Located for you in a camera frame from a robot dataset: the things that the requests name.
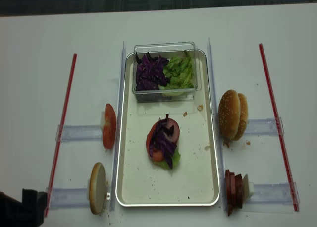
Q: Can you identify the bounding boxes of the tomato slices in rack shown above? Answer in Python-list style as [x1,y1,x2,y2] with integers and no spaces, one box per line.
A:
[103,103,117,149]

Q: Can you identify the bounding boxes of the sesame bun outer half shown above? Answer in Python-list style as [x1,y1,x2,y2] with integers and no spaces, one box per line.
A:
[218,90,241,140]

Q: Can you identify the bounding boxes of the sesame bun half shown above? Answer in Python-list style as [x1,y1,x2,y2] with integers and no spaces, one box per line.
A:
[233,93,248,141]
[218,90,241,140]

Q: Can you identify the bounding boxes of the sesame bun inner half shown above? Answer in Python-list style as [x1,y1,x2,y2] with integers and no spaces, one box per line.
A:
[233,93,248,141]

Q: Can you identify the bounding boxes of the metal tray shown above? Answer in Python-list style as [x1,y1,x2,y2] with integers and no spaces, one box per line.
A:
[116,51,220,207]

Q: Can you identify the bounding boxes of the clear rail behind bottom bun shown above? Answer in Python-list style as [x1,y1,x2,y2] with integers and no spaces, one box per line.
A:
[47,188,90,209]

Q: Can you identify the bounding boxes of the clear rail behind tomato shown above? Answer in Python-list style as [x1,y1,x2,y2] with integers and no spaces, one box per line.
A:
[55,125,102,142]

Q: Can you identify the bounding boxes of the red strip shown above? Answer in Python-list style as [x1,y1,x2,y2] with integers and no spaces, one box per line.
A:
[259,43,300,212]
[44,53,77,217]

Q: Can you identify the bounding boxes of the left red strip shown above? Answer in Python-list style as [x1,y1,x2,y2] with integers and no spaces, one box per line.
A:
[44,53,77,217]

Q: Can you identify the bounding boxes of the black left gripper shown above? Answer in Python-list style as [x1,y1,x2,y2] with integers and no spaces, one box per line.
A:
[22,189,48,227]

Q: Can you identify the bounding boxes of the green lettuce in container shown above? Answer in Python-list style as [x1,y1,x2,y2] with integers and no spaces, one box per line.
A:
[161,51,194,90]

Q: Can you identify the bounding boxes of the clear rail behind buns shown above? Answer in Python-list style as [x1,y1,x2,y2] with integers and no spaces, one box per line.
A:
[244,117,284,136]

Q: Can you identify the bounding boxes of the left clear long divider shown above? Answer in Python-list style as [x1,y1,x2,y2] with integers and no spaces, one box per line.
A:
[108,41,126,211]

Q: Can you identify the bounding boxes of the purple cabbage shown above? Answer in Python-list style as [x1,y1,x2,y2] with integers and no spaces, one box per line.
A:
[135,52,170,91]
[149,114,177,167]

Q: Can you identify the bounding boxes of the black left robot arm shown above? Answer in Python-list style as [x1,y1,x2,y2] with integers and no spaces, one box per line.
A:
[0,189,48,227]

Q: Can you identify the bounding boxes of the clear rail behind meat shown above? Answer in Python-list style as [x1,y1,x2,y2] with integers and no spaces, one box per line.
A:
[245,182,300,205]

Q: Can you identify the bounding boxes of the right red strip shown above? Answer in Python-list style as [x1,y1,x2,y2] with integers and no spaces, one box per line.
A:
[259,43,300,212]

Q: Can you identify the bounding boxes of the clear plastic salad container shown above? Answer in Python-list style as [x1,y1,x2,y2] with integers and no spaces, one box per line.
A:
[132,42,201,103]

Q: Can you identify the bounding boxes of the plain bottom bun slice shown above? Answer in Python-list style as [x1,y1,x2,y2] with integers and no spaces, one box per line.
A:
[89,162,106,215]

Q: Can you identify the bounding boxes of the white meat pusher block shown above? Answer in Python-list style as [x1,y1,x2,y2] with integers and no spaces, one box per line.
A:
[242,174,254,203]

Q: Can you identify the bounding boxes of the white tomato pusher block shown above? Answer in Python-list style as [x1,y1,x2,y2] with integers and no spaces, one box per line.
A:
[100,111,105,131]

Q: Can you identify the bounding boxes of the lettuce leaf on stack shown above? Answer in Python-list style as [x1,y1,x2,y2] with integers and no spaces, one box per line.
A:
[153,149,181,170]

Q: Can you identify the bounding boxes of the purple cabbage in container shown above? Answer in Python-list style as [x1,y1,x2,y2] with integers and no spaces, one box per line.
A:
[135,52,170,91]

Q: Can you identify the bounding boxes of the sliced meat patties stack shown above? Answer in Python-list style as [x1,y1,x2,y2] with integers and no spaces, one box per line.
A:
[225,170,243,216]

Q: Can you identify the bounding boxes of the meat slice on stack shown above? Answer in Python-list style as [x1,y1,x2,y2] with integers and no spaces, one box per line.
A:
[163,118,180,144]

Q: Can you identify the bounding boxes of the tomato slice on stack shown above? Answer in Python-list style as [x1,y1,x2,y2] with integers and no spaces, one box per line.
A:
[146,122,164,162]

